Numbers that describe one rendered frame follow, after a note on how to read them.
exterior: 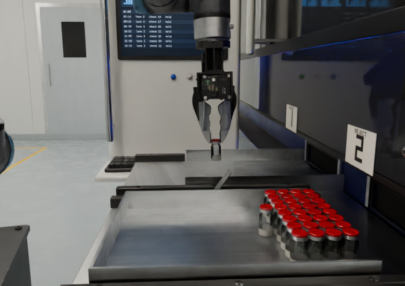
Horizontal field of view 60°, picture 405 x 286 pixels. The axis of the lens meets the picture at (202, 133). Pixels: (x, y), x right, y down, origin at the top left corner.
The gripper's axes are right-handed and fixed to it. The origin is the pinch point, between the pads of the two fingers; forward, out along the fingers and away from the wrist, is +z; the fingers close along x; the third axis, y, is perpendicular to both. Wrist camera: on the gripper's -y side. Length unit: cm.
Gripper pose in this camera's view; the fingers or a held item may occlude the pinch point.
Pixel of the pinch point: (215, 136)
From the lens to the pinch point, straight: 77.7
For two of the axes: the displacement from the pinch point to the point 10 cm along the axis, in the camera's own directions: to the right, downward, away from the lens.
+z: 0.3, 9.9, 1.5
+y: 0.0, 1.5, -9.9
